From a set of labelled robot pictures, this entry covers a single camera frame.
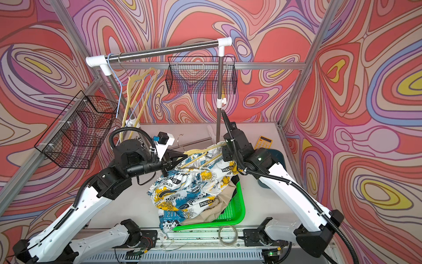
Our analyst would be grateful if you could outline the black wire basket left wall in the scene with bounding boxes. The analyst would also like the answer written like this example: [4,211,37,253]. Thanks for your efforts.
[34,91,118,169]

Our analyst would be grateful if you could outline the yellow calculator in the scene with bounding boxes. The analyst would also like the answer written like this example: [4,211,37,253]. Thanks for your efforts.
[255,136,273,150]

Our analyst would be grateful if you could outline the printed white blue yellow shorts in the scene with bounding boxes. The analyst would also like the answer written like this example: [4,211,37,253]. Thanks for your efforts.
[147,159,239,233]

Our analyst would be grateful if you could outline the dark teal clothespin bin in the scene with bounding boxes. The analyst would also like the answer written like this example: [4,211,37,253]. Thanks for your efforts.
[265,148,286,170]

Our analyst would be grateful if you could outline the green plastic basket tray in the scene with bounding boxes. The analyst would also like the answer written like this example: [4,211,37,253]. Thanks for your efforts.
[173,181,246,232]

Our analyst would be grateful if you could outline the yellow hanger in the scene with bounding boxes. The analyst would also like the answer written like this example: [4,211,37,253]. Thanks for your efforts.
[176,141,226,169]
[122,67,158,128]

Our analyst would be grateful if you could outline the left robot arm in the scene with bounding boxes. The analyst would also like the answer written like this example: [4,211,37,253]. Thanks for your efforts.
[13,127,187,264]

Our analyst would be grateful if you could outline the beige shorts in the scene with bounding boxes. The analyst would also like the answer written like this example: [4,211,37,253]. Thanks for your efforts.
[180,181,236,226]

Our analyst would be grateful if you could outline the clear tape roll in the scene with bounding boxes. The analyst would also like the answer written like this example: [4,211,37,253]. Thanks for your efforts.
[218,225,238,247]

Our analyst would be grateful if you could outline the yellow hanger front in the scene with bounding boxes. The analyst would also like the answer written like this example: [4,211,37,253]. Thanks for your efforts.
[176,141,226,169]

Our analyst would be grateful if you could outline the light blue wire hanger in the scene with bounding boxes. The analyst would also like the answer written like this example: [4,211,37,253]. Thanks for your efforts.
[106,53,126,118]

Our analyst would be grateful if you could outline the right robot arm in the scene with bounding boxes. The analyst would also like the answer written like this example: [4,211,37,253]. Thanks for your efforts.
[221,111,359,264]

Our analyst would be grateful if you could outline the black wire basket back wall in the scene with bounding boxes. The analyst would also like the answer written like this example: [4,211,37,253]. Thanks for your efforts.
[166,55,237,95]

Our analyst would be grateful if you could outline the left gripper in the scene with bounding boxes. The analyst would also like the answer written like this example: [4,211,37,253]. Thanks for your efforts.
[125,150,187,180]

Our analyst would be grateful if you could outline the clothes rack with steel bar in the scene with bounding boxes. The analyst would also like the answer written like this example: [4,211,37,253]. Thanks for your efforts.
[85,37,233,142]

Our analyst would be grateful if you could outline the black wire basket wall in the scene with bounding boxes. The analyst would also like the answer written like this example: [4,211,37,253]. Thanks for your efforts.
[166,55,237,95]
[34,91,118,169]

